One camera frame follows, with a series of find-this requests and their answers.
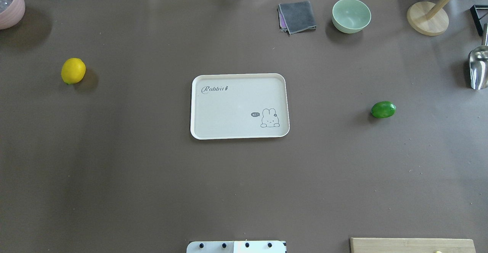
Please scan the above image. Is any yellow lemon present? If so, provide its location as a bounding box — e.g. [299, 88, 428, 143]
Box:
[61, 58, 87, 84]

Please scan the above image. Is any cream rabbit tray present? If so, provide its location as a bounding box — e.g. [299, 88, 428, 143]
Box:
[190, 73, 290, 140]

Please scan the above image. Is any black glass rack tray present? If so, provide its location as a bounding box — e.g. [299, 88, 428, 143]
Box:
[469, 5, 488, 36]

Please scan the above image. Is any grey folded cloth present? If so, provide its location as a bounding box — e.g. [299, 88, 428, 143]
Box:
[278, 0, 317, 35]

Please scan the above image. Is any green lime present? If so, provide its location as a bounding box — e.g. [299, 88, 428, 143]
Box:
[371, 101, 397, 118]

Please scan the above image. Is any mint green bowl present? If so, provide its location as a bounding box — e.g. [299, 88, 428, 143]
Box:
[332, 0, 372, 34]

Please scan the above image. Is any wooden cutting board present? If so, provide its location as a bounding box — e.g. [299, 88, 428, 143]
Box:
[350, 237, 476, 253]

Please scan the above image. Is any wooden mug tree stand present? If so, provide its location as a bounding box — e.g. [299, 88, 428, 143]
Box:
[406, 0, 450, 36]

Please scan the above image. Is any metal scoop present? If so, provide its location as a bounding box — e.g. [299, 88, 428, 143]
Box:
[469, 23, 488, 90]

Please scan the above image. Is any pink bowl with ice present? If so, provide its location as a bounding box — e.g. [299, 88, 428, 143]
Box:
[0, 0, 26, 30]

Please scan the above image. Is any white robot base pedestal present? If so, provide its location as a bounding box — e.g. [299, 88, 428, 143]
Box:
[186, 240, 287, 253]

